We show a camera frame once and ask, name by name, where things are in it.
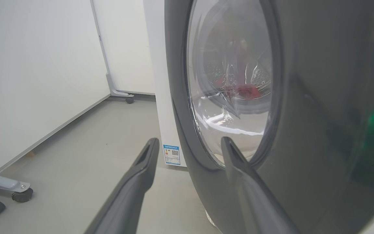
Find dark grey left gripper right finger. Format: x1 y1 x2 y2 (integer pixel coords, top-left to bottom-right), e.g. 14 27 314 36
221 136 299 234

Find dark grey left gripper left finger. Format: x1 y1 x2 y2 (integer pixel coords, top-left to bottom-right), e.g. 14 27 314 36
84 137 160 234

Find white front-load washing machine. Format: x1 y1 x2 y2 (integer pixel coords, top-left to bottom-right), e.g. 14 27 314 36
143 0 374 234

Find blue energy label sticker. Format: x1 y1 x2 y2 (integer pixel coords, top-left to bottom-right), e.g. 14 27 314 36
163 144 181 166

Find red jersey with number print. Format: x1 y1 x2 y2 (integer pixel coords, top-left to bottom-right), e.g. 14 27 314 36
215 76 261 100

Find dark grey round washer door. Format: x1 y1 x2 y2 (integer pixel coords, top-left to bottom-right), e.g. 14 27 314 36
164 0 374 234

